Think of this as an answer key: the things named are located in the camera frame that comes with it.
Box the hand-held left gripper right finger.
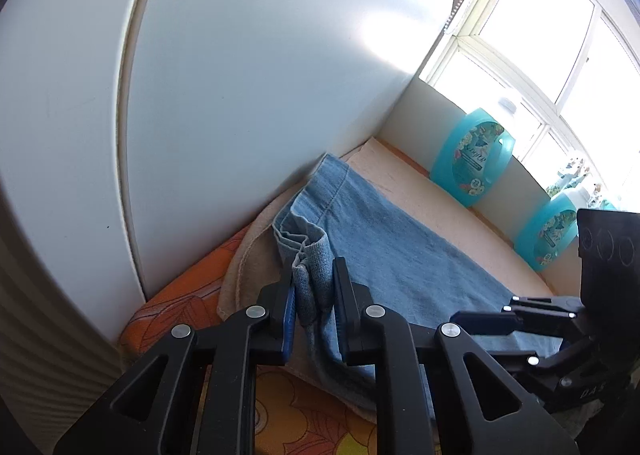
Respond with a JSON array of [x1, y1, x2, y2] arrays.
[[332, 256, 581, 455]]

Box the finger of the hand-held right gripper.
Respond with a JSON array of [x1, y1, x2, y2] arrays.
[[475, 330, 596, 401], [452, 295, 588, 331]]

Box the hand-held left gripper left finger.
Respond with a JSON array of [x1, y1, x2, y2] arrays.
[[52, 262, 301, 455]]

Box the blue denim pants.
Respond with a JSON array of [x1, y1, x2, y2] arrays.
[[272, 152, 566, 416]]

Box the blue detergent bottle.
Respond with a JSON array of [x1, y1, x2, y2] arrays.
[[515, 185, 591, 272], [430, 98, 518, 208]]

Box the orange floral tablecloth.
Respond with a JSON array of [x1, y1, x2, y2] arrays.
[[117, 138, 436, 455]]

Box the beige towel mat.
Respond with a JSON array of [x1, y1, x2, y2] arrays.
[[217, 138, 556, 426]]

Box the white cabinet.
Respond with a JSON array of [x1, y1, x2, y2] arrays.
[[0, 0, 476, 455]]

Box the white window frame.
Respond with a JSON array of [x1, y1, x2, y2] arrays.
[[417, 0, 640, 216]]

